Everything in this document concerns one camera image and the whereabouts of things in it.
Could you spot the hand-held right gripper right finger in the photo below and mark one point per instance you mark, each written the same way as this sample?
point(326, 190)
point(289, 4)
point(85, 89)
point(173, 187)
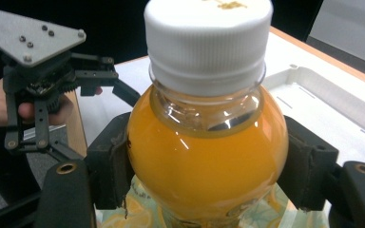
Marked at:
point(310, 171)

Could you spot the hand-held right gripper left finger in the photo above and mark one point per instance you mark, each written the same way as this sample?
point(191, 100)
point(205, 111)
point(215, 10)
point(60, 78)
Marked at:
point(109, 167)

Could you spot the lemon print fabric bag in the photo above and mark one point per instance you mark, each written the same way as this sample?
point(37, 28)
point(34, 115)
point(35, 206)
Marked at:
point(139, 215)

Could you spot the orange juice bottle white cap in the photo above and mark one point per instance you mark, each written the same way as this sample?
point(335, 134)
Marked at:
point(202, 158)

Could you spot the white plastic tray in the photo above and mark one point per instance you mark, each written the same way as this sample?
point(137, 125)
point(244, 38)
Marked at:
point(326, 104)

